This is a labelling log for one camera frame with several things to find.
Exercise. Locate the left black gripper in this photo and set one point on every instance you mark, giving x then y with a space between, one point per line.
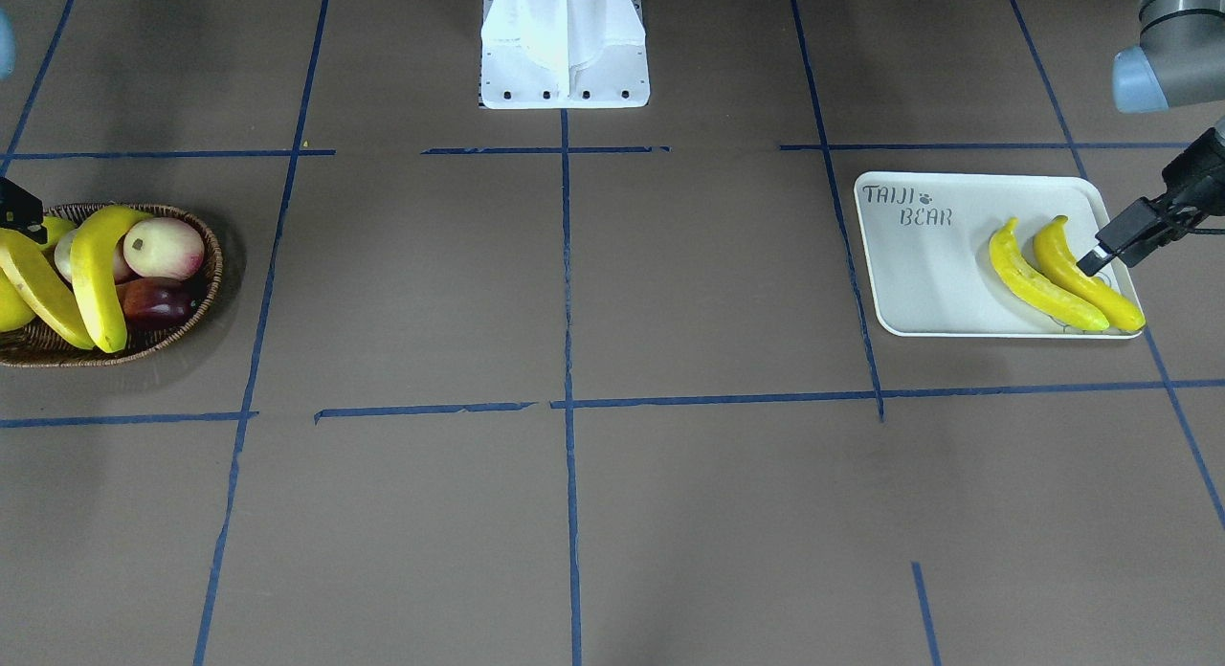
1196 175

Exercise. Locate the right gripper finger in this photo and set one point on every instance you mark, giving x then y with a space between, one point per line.
21 212

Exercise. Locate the yellow banana moved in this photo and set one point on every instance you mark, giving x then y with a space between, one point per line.
38 284
1026 283
1056 262

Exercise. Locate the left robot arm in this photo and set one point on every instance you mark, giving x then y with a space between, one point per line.
1177 61

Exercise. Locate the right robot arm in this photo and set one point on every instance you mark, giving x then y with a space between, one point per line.
8 51

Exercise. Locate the yellow banana beside apples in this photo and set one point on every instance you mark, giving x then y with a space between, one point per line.
94 286

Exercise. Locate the pale pink apple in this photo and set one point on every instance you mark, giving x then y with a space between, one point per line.
164 247

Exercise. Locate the dark red apple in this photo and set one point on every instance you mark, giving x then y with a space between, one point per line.
156 303

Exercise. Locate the white bear tray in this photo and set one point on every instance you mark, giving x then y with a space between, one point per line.
926 240

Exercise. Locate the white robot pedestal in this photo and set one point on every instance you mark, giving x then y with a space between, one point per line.
563 54

